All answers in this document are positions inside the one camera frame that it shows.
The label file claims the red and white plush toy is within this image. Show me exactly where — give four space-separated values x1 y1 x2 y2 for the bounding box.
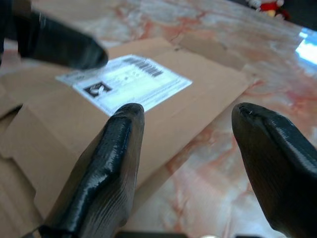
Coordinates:
247 0 292 20

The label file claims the flattened brown cardboard box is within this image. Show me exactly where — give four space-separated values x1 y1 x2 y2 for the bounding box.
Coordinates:
0 37 259 238

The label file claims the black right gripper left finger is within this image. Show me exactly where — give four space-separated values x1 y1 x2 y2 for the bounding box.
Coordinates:
39 103 145 238

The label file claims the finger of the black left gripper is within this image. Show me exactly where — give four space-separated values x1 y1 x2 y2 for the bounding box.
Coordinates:
9 10 109 70

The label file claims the white shipping label with barcode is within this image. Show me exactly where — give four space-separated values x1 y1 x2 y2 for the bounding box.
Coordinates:
54 55 194 117

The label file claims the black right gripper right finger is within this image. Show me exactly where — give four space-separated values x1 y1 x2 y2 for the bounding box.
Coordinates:
231 102 317 238

